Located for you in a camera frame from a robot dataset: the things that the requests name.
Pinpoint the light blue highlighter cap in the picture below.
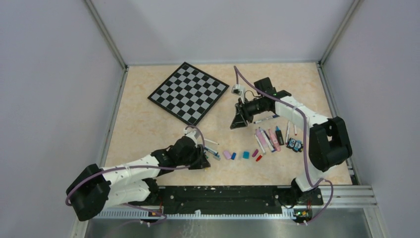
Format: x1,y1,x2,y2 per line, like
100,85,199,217
242,151,250,159

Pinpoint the navy cap marker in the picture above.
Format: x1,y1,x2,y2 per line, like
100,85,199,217
253,115,280,124

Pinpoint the owl eraser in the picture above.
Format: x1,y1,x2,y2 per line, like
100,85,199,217
286,138,304,152

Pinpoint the pink highlighter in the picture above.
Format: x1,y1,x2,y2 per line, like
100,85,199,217
268,129,281,152

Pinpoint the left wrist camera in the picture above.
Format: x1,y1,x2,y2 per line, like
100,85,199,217
183,127,201,145

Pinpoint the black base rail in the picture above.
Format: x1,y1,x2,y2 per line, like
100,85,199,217
130,185,324,216

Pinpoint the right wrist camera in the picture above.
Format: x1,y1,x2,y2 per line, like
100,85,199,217
231,84,246,103

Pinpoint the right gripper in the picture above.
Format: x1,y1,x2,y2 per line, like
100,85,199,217
231,97,265,129

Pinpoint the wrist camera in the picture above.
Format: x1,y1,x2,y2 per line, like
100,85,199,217
183,127,201,145
231,84,246,103

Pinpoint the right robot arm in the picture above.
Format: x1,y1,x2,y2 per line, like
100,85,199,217
230,77,353,206

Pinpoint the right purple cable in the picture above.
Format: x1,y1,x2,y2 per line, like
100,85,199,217
233,65,334,226

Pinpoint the blue cap thin marker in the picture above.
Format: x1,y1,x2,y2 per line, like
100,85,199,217
205,147,217,155

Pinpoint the grey white marker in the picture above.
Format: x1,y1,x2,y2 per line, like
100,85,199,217
254,134,266,155

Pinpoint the black highlighter blue cap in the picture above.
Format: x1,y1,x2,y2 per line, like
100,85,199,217
275,126,285,146

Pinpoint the black grey chessboard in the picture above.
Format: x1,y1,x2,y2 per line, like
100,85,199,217
148,62,229,126

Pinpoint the purple pen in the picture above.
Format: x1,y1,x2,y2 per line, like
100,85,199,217
264,131,276,152

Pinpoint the purple highlighter cap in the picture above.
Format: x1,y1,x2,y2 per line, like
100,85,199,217
223,150,232,160

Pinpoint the yellow cap marker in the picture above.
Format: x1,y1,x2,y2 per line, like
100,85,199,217
204,138,219,145

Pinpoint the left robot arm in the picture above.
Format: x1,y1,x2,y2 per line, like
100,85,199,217
65,136,211,221

